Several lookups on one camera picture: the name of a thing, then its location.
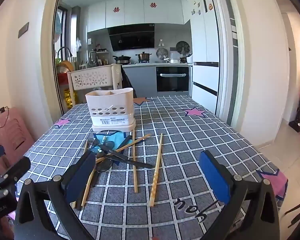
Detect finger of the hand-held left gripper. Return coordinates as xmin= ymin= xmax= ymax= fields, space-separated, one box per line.
xmin=0 ymin=156 xmax=32 ymax=201

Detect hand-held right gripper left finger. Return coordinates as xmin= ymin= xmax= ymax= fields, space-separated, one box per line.
xmin=14 ymin=151 xmax=97 ymax=240

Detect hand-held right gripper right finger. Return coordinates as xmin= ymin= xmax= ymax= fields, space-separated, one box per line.
xmin=199 ymin=150 xmax=280 ymax=240

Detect white plastic utensil holder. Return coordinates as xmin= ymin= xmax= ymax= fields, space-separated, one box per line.
xmin=85 ymin=88 xmax=136 ymax=132

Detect pink plastic chair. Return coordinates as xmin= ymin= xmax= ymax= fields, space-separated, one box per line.
xmin=0 ymin=107 xmax=36 ymax=179

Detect gold foil bag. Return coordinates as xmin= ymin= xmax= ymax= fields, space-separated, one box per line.
xmin=63 ymin=89 xmax=78 ymax=108

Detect white perforated basket cart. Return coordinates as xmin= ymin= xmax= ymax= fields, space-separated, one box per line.
xmin=67 ymin=64 xmax=123 ymax=105

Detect black upright vacuum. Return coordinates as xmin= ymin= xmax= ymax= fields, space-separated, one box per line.
xmin=288 ymin=97 xmax=300 ymax=131

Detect black built-in oven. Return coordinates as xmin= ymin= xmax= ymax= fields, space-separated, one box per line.
xmin=155 ymin=66 xmax=190 ymax=92

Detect kitchen faucet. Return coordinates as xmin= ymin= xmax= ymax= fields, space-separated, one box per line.
xmin=57 ymin=47 xmax=73 ymax=61

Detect black wok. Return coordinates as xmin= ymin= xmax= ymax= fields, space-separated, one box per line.
xmin=113 ymin=55 xmax=132 ymax=65

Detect round metal steamer rack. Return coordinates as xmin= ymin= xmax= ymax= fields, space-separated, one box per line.
xmin=156 ymin=48 xmax=169 ymax=62
xmin=175 ymin=41 xmax=191 ymax=56

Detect white refrigerator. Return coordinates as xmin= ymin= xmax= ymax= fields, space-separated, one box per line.
xmin=186 ymin=0 xmax=220 ymax=110

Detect steel cooking pot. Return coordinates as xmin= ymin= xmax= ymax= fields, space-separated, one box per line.
xmin=135 ymin=52 xmax=152 ymax=62

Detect black range hood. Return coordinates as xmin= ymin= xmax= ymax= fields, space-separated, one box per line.
xmin=108 ymin=23 xmax=156 ymax=51

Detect white upper kitchen cabinets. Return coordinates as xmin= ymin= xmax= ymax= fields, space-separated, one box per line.
xmin=87 ymin=0 xmax=185 ymax=33

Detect grey wall switch plate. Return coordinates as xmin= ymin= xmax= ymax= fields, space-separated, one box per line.
xmin=18 ymin=22 xmax=30 ymax=39

